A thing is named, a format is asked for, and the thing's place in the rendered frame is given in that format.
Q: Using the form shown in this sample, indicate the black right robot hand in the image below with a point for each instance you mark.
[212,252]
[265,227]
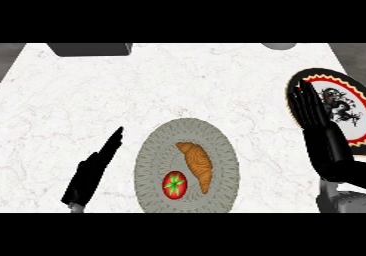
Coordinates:
[329,146]

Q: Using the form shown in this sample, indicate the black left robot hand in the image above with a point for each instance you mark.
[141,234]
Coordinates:
[91,173]

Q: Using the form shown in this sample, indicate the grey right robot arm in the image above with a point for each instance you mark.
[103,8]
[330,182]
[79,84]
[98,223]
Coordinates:
[343,200]

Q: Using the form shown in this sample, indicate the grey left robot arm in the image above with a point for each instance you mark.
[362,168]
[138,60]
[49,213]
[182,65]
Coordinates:
[77,209]

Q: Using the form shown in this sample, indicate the black rimmed dragon plate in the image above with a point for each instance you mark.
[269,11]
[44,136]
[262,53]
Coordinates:
[351,106]

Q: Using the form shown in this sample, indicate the grey oval woven placemat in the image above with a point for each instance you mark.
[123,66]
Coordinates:
[187,165]

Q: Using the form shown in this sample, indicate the brown croissant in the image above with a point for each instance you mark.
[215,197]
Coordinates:
[199,165]

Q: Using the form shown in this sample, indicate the red tomato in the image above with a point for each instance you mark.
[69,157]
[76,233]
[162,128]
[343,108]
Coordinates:
[175,185]

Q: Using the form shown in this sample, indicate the grey round object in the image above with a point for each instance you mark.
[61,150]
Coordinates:
[278,46]

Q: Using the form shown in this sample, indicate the dark grey appliance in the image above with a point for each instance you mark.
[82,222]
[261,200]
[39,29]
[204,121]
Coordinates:
[91,49]

